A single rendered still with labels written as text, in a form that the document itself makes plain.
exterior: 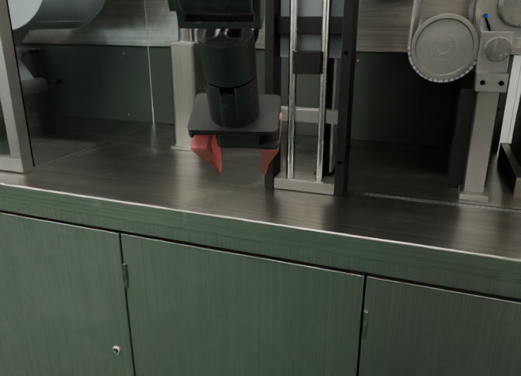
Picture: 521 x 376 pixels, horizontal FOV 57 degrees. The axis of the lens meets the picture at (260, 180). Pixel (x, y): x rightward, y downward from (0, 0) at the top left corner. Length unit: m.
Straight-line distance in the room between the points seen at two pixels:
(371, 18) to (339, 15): 0.43
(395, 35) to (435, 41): 0.34
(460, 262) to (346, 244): 0.17
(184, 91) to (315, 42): 0.43
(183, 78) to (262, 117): 0.70
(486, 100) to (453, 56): 0.11
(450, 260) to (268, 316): 0.35
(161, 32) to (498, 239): 1.11
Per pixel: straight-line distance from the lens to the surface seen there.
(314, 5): 0.92
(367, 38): 1.33
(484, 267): 0.79
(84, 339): 1.23
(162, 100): 1.57
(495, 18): 0.99
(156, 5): 1.54
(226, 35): 0.48
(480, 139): 0.97
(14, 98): 1.15
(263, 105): 0.56
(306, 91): 1.38
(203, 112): 0.56
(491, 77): 0.93
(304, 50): 0.91
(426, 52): 1.00
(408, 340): 0.90
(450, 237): 0.81
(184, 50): 1.22
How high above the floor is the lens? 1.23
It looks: 19 degrees down
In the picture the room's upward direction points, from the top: straight up
